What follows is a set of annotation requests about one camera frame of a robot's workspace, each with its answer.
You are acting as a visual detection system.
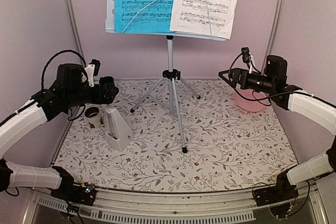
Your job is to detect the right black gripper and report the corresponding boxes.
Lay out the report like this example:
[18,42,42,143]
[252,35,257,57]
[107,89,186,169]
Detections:
[219,68,276,93]

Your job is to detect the white metronome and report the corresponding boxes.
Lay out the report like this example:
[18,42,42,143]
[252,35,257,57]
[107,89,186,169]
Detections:
[104,107,134,152]

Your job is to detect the light blue music stand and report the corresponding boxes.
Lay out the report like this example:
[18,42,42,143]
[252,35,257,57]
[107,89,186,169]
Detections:
[104,0,242,154]

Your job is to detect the white sheet music page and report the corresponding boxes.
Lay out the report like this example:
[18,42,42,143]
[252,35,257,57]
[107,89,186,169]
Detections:
[170,0,237,39]

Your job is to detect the blue sheet music page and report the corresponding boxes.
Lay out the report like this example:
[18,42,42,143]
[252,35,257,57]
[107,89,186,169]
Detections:
[114,0,174,34]

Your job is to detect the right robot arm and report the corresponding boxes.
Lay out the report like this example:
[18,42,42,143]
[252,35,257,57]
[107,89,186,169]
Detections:
[218,55,335,201]

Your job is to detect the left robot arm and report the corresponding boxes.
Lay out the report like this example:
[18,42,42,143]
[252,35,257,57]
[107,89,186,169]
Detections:
[1,61,119,200]

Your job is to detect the paper coffee cup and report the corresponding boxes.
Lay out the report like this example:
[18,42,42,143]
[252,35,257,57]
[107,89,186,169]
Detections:
[84,106,102,129]

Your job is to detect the pink plate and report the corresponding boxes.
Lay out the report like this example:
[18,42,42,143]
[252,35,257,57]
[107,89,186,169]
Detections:
[234,89,267,112]

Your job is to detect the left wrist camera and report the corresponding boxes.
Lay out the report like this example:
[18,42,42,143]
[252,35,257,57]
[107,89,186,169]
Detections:
[81,59,101,88]

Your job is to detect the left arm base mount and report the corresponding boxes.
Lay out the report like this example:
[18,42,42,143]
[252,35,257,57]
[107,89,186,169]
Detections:
[50,181,97,206]

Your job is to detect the front aluminium rail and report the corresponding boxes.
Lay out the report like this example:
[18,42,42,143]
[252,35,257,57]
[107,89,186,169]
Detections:
[23,183,328,223]

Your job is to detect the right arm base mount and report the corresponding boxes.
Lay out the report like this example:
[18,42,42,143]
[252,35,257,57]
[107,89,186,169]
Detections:
[252,184,299,206]

